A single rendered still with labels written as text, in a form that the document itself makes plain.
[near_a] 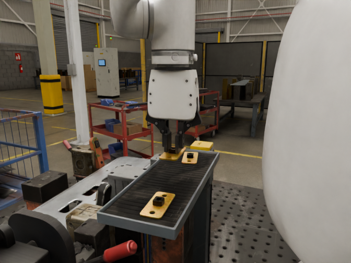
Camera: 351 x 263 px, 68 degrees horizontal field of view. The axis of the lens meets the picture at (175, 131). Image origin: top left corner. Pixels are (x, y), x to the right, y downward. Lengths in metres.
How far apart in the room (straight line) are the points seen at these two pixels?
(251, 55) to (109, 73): 5.73
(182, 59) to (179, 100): 0.08
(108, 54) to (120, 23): 10.53
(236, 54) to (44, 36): 5.20
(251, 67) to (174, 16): 7.39
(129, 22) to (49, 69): 7.47
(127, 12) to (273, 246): 1.01
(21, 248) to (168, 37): 0.40
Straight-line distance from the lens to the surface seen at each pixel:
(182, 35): 0.49
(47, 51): 7.92
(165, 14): 0.49
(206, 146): 0.79
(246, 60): 7.89
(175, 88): 0.51
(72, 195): 0.91
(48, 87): 7.89
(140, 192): 0.52
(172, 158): 0.53
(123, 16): 0.46
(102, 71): 11.23
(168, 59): 0.49
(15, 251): 0.44
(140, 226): 0.43
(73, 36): 4.78
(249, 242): 1.18
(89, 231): 0.55
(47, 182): 0.96
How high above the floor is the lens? 1.40
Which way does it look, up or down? 15 degrees down
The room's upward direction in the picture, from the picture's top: straight up
